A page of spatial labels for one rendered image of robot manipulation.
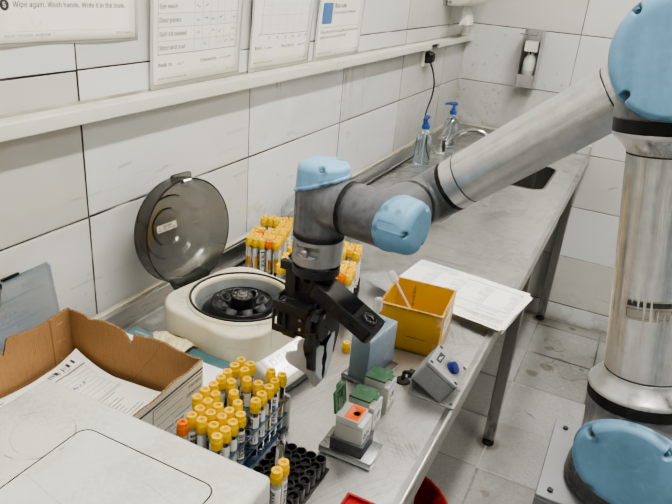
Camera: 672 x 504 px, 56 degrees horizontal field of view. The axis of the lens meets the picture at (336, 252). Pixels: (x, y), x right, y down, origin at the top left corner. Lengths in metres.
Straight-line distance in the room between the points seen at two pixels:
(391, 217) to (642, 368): 0.33
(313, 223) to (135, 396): 0.42
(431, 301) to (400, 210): 0.63
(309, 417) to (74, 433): 0.56
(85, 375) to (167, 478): 0.57
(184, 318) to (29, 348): 0.26
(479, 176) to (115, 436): 0.54
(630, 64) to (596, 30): 2.53
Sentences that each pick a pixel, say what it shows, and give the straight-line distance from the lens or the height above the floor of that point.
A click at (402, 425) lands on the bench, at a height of 0.88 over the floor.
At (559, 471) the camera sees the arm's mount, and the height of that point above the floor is 0.96.
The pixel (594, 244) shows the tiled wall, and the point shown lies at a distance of 3.36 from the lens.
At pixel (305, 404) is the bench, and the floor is 0.88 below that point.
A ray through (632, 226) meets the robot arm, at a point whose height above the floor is 1.37.
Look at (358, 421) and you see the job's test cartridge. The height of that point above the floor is 0.95.
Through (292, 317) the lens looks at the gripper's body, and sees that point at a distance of 0.96.
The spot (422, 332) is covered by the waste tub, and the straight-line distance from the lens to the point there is 1.30.
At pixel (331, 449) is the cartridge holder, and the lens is 1.06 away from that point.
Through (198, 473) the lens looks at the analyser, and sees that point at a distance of 0.60.
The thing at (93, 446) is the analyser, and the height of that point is 1.17.
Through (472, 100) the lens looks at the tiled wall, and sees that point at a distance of 3.30.
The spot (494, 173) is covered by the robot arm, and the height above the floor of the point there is 1.35.
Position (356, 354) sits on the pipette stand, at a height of 0.94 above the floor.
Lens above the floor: 1.58
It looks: 24 degrees down
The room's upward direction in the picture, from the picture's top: 5 degrees clockwise
